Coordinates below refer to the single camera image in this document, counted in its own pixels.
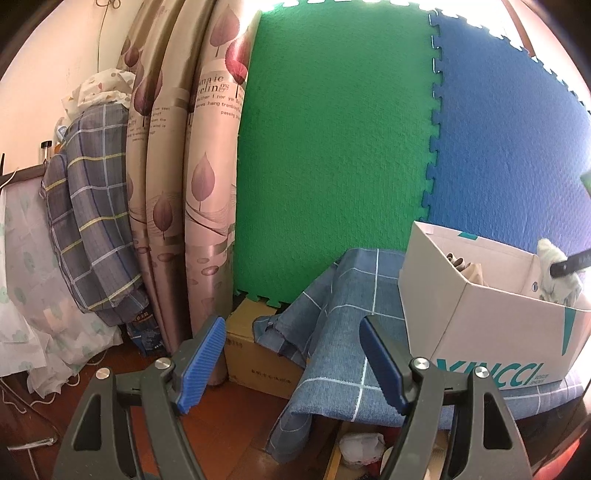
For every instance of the brown underwear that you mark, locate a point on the brown underwear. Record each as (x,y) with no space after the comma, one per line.
(457,262)

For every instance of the blue foam mat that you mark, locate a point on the blue foam mat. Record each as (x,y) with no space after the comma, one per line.
(508,138)

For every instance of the pale white underwear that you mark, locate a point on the pale white underwear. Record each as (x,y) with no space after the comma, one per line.
(561,288)

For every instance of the white floral pillow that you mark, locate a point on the white floral pillow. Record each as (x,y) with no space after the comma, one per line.
(101,87)

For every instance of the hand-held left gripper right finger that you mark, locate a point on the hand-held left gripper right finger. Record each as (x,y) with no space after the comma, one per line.
(383,364)

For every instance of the grey plaid bedding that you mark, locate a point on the grey plaid bedding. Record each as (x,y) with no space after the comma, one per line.
(92,221)

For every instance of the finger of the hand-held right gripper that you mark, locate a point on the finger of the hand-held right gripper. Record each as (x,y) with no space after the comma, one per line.
(572,264)

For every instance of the green foam mat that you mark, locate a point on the green foam mat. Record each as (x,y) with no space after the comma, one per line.
(332,138)

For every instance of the blue printed carton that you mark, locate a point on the blue printed carton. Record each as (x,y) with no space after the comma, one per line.
(147,337)

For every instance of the white cardboard shoe box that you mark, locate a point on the white cardboard shoe box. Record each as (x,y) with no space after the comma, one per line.
(485,332)

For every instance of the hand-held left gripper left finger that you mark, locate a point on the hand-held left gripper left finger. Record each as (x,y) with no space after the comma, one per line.
(203,364)

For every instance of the leaf print curtain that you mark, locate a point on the leaf print curtain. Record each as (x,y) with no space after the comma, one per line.
(203,207)

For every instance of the white printed sheet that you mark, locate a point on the white printed sheet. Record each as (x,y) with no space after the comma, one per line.
(27,286)

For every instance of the blue plaid cloth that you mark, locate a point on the blue plaid cloth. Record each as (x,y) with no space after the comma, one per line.
(332,360)

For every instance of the white plastic bag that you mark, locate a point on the white plastic bag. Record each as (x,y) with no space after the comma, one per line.
(362,447)

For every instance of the brown cardboard box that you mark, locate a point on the brown cardboard box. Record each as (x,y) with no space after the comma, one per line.
(258,364)

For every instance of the clear bottle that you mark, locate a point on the clear bottle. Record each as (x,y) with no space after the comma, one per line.
(45,151)

